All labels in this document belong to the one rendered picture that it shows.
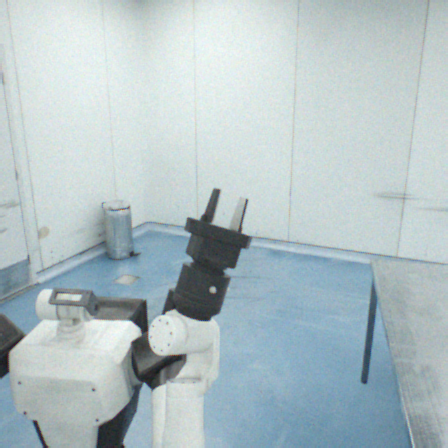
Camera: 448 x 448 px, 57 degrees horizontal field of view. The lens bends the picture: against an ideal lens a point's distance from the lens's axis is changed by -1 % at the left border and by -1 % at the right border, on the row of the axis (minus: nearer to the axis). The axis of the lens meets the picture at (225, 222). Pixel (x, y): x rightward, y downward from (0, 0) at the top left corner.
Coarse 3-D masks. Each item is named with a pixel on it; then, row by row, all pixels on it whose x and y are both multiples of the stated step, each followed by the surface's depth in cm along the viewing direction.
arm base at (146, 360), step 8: (144, 336) 92; (136, 344) 92; (144, 344) 91; (136, 352) 90; (144, 352) 89; (152, 352) 89; (136, 360) 89; (144, 360) 88; (152, 360) 87; (160, 360) 86; (168, 360) 87; (144, 368) 86; (152, 368) 86; (144, 376) 87; (152, 376) 88
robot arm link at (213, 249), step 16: (192, 224) 70; (208, 224) 70; (192, 240) 72; (208, 240) 70; (224, 240) 71; (240, 240) 72; (192, 256) 70; (208, 256) 71; (224, 256) 72; (192, 272) 70; (208, 272) 71; (224, 272) 73; (192, 288) 70; (208, 288) 70; (224, 288) 71
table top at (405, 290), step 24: (384, 264) 234; (408, 264) 234; (432, 264) 234; (384, 288) 205; (408, 288) 205; (432, 288) 205; (384, 312) 183; (408, 312) 183; (432, 312) 182; (408, 336) 164; (432, 336) 164; (408, 360) 149; (432, 360) 149; (408, 384) 137; (432, 384) 137; (408, 408) 126; (432, 408) 126; (408, 432) 119; (432, 432) 117
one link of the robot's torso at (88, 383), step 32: (96, 320) 100; (128, 320) 100; (32, 352) 89; (64, 352) 88; (96, 352) 88; (128, 352) 92; (32, 384) 87; (64, 384) 86; (96, 384) 85; (128, 384) 91; (32, 416) 90; (64, 416) 89; (96, 416) 87; (128, 416) 99
